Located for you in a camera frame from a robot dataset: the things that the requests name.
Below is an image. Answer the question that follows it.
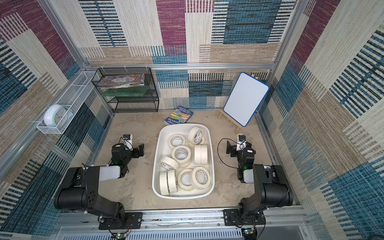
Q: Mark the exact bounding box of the masking tape roll five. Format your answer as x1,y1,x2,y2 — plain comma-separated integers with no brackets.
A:
159,156,180,171

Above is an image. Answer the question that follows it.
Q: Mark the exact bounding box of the masking tape roll two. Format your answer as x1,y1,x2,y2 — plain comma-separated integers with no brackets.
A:
188,127,206,146

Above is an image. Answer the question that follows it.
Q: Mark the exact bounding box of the masking tape roll one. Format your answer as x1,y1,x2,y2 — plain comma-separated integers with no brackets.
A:
168,134,186,150

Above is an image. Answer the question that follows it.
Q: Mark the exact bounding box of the masking tape roll three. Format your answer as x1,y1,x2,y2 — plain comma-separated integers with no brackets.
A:
172,146,192,167

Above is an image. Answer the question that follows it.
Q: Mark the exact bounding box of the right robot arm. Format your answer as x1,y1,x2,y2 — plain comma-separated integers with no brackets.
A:
223,140,294,228

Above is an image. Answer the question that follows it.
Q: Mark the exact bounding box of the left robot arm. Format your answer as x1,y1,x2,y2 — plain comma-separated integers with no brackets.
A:
54,144,145,233

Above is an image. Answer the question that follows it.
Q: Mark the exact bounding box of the upright tape roll pair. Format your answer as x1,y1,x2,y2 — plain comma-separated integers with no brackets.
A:
194,145,208,165

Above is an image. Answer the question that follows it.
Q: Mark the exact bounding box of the tilted tape roll front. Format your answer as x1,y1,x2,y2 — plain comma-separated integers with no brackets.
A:
190,167,211,190

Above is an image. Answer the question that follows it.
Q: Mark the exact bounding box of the white plastic storage box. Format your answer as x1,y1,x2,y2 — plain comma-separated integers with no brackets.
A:
152,124,215,200

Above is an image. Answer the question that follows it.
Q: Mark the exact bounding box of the flat tape roll front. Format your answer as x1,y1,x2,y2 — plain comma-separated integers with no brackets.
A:
177,169,194,192

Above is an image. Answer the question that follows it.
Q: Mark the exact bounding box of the wooden easel stand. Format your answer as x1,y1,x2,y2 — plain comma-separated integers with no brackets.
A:
218,109,243,134

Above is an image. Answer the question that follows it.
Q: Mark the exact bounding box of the colourful book on table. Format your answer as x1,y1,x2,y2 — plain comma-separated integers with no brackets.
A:
165,106,194,125

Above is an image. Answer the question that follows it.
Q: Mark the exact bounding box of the blue-framed whiteboard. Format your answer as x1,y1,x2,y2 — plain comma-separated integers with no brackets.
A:
223,72,270,127

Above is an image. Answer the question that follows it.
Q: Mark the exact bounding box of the green book on shelf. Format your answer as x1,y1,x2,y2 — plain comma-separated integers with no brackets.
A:
102,87,149,97

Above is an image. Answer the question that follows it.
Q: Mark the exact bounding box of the colourful book on shelf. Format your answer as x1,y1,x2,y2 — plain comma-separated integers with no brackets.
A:
96,74,145,89

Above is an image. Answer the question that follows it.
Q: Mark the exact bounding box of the white round alarm clock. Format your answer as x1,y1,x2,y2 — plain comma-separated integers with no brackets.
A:
44,104,74,128

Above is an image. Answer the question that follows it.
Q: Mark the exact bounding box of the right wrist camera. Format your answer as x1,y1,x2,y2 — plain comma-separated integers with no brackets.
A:
237,134,247,151

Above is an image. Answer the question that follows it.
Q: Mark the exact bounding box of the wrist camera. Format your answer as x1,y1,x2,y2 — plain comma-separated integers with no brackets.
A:
122,134,133,151
237,134,247,151

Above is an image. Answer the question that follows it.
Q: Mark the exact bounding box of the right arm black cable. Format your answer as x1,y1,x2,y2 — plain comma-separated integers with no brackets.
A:
217,137,241,170

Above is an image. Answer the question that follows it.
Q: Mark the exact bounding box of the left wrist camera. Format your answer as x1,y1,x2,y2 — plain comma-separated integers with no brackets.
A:
122,134,133,151

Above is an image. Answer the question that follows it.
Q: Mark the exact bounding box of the black wire shelf rack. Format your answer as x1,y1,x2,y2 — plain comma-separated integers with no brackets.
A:
92,67,160,114

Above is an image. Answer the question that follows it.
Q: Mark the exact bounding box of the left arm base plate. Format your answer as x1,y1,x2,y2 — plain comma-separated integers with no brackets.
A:
98,212,143,230

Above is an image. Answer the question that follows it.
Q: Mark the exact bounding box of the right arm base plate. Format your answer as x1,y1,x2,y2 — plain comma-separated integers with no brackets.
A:
223,209,266,228

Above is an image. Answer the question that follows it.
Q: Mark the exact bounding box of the white wire wall basket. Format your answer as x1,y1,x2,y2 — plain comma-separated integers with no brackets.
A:
37,71,95,135

